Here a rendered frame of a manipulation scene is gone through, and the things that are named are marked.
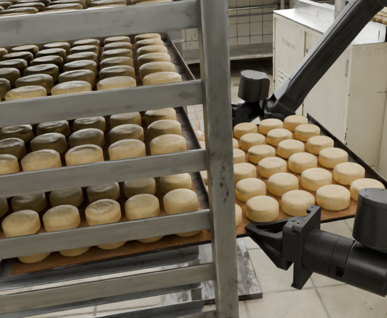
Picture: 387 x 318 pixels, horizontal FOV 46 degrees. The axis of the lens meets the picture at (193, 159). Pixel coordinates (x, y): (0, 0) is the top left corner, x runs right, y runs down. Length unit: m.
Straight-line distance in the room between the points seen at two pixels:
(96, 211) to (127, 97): 0.19
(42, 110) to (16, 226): 0.19
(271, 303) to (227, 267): 1.27
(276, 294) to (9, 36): 1.60
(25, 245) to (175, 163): 0.23
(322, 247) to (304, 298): 1.33
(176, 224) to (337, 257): 0.21
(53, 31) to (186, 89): 0.16
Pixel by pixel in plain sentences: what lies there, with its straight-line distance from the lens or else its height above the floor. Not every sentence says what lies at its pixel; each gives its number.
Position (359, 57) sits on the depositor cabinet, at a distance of 2.28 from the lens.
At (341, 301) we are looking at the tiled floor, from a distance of 1.94.
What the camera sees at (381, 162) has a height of 0.24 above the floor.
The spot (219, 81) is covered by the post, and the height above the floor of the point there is 1.16.
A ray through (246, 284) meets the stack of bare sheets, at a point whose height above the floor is 0.02.
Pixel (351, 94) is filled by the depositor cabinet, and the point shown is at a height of 0.60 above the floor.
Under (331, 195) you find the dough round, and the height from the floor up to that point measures 0.94.
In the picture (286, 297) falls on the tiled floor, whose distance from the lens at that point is 1.93.
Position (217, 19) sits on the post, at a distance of 0.50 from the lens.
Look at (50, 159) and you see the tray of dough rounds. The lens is 0.62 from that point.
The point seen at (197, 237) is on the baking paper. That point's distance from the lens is 0.67.
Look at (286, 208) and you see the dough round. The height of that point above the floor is 0.93.
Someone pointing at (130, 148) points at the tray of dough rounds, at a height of 1.06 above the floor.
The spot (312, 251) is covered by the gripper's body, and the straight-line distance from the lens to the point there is 0.61.
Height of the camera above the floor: 1.30
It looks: 25 degrees down
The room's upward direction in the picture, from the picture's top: 4 degrees counter-clockwise
